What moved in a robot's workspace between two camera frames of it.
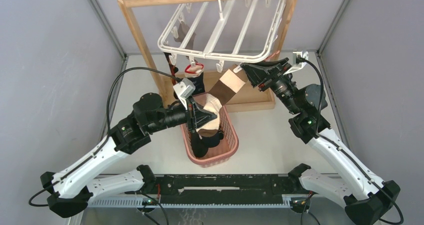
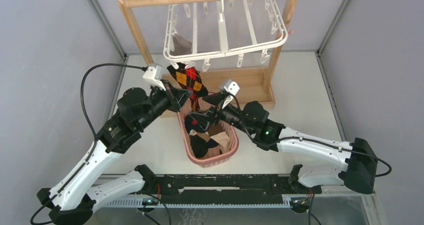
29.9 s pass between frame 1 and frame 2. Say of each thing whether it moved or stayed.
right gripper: moved
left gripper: moved
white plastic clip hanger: moved
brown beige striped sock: moved
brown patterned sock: moved
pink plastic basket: stayed
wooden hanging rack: stayed
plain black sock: stayed
